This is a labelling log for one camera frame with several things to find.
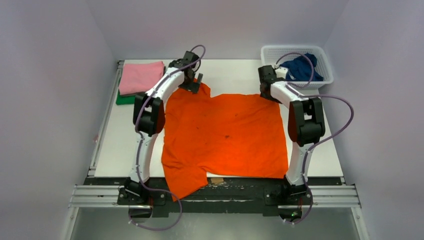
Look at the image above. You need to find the brown tape piece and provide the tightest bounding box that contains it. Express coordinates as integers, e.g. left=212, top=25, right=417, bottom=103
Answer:
left=210, top=177, right=225, bottom=185

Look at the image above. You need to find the orange t shirt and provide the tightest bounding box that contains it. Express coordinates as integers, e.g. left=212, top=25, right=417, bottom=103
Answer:
left=161, top=84, right=289, bottom=199

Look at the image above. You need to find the folded pink t shirt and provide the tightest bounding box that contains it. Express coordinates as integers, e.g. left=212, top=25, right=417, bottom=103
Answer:
left=118, top=61, right=166, bottom=96

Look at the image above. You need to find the aluminium frame rail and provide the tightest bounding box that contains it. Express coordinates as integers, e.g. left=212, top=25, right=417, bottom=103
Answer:
left=68, top=185, right=361, bottom=208

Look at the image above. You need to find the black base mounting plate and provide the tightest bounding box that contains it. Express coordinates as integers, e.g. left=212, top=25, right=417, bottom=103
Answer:
left=84, top=177, right=341, bottom=219

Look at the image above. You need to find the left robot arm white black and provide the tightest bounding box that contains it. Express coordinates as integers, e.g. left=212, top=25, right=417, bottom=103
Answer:
left=118, top=58, right=203, bottom=205

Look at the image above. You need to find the folded green t shirt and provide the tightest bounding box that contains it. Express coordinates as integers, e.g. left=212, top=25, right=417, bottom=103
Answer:
left=115, top=90, right=135, bottom=106

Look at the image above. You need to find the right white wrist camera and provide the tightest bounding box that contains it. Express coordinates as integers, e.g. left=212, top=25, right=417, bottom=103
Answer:
left=274, top=66, right=290, bottom=80

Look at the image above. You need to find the blue t shirt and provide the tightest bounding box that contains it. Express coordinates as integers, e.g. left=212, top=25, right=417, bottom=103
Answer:
left=279, top=53, right=324, bottom=82

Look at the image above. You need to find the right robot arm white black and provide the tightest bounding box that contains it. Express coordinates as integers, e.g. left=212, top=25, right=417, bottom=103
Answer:
left=258, top=65, right=326, bottom=200

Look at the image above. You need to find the white plastic basket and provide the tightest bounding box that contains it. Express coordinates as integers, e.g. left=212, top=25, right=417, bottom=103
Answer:
left=260, top=44, right=334, bottom=90

